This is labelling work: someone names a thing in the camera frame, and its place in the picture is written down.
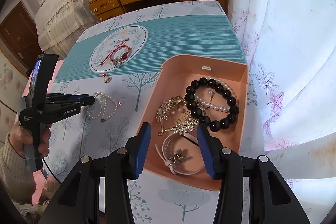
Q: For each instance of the gold rhinestone hair comb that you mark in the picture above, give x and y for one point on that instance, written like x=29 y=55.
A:
x=174 y=117

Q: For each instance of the lace covered furniture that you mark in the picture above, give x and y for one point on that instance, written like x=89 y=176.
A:
x=60 y=23

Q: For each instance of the white floral curtain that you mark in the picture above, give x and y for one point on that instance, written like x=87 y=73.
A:
x=289 y=46

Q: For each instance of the phone on gripper mount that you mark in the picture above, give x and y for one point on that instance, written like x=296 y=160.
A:
x=34 y=76

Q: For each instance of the tree print tablecloth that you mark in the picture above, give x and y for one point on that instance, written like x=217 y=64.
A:
x=199 y=28

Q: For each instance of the brown wooden door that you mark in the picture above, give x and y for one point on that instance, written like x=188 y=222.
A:
x=20 y=35

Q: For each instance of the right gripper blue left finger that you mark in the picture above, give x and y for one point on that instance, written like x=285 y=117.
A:
x=142 y=141

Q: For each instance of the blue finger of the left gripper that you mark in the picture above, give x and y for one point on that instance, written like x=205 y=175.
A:
x=63 y=105
x=56 y=97

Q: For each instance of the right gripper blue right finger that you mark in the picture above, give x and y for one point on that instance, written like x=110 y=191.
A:
x=210 y=148

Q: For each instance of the peach jewelry box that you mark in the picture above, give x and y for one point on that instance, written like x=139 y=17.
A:
x=218 y=88

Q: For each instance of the pink smart band watch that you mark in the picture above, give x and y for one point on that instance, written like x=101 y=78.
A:
x=181 y=154

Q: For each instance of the cream knit sleeve forearm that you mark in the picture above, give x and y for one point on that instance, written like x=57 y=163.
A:
x=17 y=180

